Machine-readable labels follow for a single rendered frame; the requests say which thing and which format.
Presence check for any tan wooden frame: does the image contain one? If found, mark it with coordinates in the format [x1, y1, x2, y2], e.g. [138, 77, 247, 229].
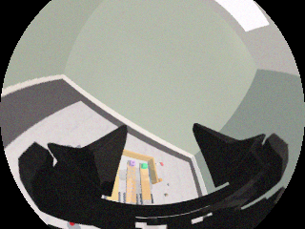
[116, 148, 160, 184]

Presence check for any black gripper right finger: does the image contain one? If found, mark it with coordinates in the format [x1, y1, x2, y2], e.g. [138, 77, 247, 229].
[192, 122, 266, 188]

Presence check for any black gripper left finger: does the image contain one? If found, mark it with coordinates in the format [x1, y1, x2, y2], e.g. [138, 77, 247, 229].
[47, 125, 129, 196]

